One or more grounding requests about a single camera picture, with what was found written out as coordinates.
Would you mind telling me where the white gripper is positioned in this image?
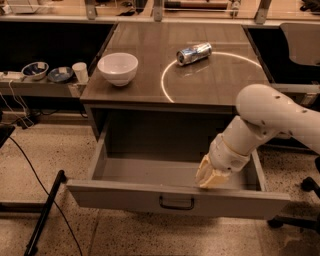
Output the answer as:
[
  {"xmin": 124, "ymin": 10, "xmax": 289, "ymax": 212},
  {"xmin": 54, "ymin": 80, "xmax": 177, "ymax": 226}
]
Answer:
[{"xmin": 195, "ymin": 133, "xmax": 250, "ymax": 189}]

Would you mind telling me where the grey top drawer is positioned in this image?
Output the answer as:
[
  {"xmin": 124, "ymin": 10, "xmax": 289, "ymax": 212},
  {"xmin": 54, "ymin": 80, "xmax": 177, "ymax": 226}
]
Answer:
[{"xmin": 67, "ymin": 118, "xmax": 290, "ymax": 219}]

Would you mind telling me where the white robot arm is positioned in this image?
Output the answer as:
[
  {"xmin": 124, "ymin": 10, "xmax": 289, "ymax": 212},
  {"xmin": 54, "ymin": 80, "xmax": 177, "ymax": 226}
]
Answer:
[{"xmin": 195, "ymin": 84, "xmax": 320, "ymax": 189}]

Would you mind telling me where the grey drawer cabinet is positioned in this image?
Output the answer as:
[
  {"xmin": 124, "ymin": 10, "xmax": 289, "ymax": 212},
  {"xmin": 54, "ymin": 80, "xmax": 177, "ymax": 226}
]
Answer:
[{"xmin": 81, "ymin": 23, "xmax": 268, "ymax": 138}]

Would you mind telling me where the crushed silver blue can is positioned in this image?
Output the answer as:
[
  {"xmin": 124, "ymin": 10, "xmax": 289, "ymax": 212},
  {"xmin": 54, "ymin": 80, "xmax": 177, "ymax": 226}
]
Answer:
[{"xmin": 176, "ymin": 42, "xmax": 212, "ymax": 66}]

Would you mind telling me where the white bowl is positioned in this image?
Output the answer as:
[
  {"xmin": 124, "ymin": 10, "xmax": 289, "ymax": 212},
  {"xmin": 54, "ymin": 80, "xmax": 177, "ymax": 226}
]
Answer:
[{"xmin": 97, "ymin": 53, "xmax": 139, "ymax": 86}]

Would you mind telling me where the black office chair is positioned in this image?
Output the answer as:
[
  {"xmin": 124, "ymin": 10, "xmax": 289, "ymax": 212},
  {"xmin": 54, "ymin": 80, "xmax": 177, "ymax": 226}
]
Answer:
[{"xmin": 267, "ymin": 23, "xmax": 320, "ymax": 234}]

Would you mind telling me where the white paper cup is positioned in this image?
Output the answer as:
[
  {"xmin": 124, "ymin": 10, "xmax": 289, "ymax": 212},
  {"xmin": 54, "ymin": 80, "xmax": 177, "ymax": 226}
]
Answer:
[{"xmin": 72, "ymin": 62, "xmax": 89, "ymax": 83}]

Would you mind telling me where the dark blue shallow dish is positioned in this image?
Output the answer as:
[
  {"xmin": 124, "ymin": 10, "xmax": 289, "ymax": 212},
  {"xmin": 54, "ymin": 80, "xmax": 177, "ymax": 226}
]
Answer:
[{"xmin": 47, "ymin": 67, "xmax": 74, "ymax": 83}]

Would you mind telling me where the black stand leg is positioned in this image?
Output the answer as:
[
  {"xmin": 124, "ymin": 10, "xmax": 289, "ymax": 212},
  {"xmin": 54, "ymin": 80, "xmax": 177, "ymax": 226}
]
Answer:
[{"xmin": 0, "ymin": 169, "xmax": 68, "ymax": 256}]

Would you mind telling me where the blue patterned bowl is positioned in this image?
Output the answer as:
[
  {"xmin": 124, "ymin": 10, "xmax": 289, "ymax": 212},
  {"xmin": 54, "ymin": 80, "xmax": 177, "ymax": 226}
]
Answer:
[{"xmin": 21, "ymin": 61, "xmax": 49, "ymax": 81}]

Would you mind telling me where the low grey side shelf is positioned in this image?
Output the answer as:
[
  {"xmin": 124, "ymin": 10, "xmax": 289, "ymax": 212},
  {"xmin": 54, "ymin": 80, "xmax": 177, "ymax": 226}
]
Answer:
[{"xmin": 0, "ymin": 80, "xmax": 85, "ymax": 98}]

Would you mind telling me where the white power strip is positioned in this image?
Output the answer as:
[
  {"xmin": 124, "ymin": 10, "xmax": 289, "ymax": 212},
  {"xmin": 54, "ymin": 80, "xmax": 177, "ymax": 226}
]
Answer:
[{"xmin": 0, "ymin": 71, "xmax": 23, "ymax": 80}]

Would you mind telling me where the black floor cable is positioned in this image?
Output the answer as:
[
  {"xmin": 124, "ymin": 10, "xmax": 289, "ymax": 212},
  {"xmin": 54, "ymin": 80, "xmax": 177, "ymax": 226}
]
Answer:
[{"xmin": 9, "ymin": 134, "xmax": 84, "ymax": 256}]

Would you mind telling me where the white cable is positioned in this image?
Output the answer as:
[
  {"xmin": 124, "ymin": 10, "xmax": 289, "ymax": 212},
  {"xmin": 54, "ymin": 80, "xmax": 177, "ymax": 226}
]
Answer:
[{"xmin": 0, "ymin": 79, "xmax": 34, "ymax": 128}]

